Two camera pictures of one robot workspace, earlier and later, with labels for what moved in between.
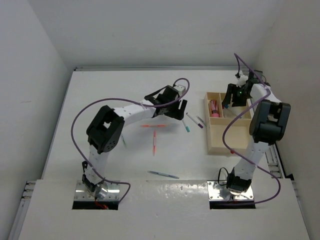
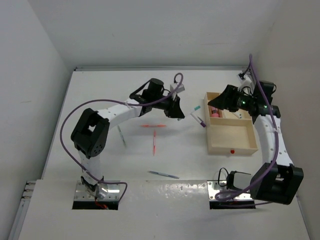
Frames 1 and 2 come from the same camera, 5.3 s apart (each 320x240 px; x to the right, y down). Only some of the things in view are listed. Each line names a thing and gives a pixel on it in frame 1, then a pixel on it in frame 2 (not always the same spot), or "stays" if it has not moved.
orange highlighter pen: (157, 125) stays
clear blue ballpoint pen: (164, 174) stays
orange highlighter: (154, 143) stays
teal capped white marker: (187, 127) to (196, 108)
